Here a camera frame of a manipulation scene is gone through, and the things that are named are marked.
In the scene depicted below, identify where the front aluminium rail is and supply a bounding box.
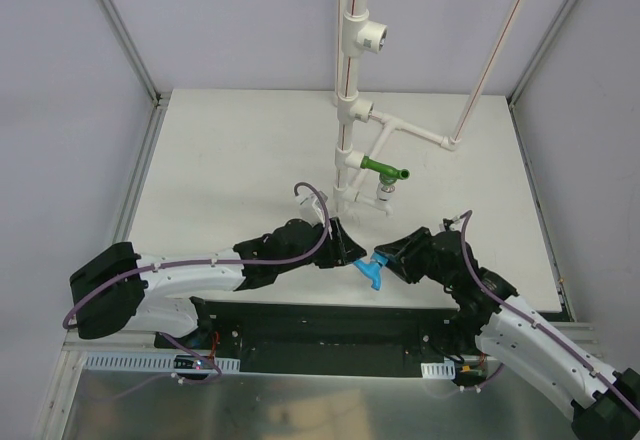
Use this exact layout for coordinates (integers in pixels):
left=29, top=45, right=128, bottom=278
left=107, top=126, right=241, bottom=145
left=63, top=322, right=605, bottom=360

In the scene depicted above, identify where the green plastic faucet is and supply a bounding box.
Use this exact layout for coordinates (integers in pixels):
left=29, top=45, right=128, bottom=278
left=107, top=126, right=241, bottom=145
left=360, top=156, right=410, bottom=184

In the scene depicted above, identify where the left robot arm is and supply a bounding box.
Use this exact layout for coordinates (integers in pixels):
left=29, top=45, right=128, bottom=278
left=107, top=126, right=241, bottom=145
left=63, top=217, right=366, bottom=349

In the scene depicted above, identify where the white cable duct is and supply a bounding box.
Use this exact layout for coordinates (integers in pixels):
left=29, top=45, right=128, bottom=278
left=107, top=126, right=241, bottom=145
left=84, top=352, right=216, bottom=373
left=420, top=360, right=456, bottom=380

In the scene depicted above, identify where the blue plastic faucet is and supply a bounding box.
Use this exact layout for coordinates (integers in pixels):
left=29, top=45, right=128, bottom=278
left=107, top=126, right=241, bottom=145
left=353, top=252, right=388, bottom=291

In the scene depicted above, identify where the left white cable duct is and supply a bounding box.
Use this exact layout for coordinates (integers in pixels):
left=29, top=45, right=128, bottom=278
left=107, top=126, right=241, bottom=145
left=84, top=352, right=216, bottom=373

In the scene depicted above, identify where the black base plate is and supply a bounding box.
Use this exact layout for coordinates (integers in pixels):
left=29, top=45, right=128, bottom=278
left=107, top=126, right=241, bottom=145
left=176, top=300, right=480, bottom=378

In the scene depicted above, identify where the white plastic faucet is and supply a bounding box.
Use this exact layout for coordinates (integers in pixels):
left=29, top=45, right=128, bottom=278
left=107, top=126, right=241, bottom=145
left=355, top=183, right=396, bottom=217

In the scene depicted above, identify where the right aluminium frame post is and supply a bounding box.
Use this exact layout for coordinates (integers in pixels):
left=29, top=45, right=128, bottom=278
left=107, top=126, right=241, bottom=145
left=507, top=0, right=580, bottom=111

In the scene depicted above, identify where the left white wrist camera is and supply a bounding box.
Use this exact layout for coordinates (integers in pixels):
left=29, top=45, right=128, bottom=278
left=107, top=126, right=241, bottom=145
left=295, top=193, right=325, bottom=226

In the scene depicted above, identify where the right white cable duct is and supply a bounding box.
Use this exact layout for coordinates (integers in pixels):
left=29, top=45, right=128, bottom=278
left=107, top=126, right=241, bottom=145
left=420, top=360, right=456, bottom=380

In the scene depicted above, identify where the left aluminium frame post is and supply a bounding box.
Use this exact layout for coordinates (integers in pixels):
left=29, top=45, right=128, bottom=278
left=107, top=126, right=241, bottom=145
left=96, top=0, right=170, bottom=107

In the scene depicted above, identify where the white pipe assembly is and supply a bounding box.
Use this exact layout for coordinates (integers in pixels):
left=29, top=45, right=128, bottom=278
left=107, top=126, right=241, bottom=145
left=332, top=0, right=525, bottom=214

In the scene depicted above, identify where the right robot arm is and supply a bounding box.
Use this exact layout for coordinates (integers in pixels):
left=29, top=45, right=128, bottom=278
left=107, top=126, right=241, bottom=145
left=375, top=227, right=639, bottom=439

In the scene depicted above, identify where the aluminium frame post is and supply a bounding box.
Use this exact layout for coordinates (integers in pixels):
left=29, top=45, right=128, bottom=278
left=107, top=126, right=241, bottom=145
left=96, top=0, right=170, bottom=107
left=507, top=0, right=580, bottom=111

